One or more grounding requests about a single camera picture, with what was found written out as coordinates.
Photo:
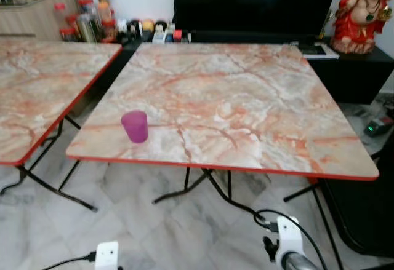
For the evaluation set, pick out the light wooden cabinet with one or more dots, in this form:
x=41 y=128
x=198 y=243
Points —
x=28 y=19

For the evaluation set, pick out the large marble-top folding table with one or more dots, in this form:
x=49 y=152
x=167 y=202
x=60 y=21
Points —
x=234 y=104

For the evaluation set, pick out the tall orange-filled red-lid jar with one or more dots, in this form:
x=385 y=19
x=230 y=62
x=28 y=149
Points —
x=104 y=7

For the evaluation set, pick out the yellow round ornament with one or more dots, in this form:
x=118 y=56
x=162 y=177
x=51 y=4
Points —
x=148 y=26

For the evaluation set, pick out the black chair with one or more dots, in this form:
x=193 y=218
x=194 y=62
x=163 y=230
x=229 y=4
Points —
x=363 y=202

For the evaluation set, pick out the white book with black remote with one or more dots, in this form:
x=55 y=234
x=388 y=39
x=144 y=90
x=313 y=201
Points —
x=317 y=50

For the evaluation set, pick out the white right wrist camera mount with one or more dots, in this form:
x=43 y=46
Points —
x=289 y=236

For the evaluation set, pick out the black charger with green light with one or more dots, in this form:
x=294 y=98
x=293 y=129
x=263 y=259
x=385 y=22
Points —
x=378 y=127

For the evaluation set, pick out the slim clear red-lid jar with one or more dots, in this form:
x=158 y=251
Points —
x=60 y=13

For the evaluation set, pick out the red laughing Buddha statue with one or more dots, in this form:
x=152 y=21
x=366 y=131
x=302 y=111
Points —
x=359 y=18

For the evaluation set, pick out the black flat television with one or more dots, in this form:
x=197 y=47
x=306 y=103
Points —
x=255 y=2

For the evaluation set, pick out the short red-lid jar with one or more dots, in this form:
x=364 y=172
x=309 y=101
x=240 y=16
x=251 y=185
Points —
x=67 y=34

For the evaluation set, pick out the purple plastic cup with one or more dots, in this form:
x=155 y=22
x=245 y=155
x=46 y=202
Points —
x=134 y=127

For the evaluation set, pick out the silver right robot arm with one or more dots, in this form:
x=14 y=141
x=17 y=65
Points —
x=300 y=263

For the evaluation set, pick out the stainless steel bottle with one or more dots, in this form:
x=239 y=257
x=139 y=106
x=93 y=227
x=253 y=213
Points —
x=87 y=28

